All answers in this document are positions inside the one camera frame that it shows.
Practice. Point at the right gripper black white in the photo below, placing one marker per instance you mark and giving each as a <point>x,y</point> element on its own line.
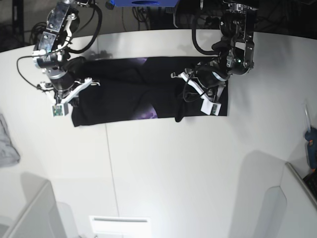
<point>64,88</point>

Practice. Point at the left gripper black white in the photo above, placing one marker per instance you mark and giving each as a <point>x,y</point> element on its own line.
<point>204,83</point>

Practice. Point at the black T-shirt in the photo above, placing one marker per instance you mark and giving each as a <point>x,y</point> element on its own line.
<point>137,88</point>

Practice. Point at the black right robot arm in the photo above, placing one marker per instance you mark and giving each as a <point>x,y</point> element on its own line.
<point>54,56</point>

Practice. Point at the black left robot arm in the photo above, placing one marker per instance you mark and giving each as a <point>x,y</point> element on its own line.
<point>232,55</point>

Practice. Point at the grey cloth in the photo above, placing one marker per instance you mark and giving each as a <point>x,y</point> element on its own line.
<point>9,156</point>

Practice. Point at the blue box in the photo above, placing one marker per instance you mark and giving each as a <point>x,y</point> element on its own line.
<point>150,3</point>

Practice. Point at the blue glue gun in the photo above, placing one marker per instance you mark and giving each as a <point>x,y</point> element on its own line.
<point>311,140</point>

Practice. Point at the white left partition panel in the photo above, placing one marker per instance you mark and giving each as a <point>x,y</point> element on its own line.
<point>39,218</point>

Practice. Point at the white partition panel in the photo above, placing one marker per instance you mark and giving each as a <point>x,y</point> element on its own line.
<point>39,218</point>
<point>288,210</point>

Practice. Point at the black keyboard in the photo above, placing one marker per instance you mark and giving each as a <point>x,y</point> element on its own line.
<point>311,182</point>

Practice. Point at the white slotted plate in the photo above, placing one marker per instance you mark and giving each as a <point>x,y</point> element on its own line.
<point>120,225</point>

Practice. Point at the white right partition panel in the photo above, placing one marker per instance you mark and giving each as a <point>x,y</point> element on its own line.
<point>288,210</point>

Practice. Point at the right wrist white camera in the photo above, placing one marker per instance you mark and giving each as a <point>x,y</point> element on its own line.
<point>60,110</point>

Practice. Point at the wrist white camera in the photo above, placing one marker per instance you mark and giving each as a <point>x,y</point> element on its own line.
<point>60,110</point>
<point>210,108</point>

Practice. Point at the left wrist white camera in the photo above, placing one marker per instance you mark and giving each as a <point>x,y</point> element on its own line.
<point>210,108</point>

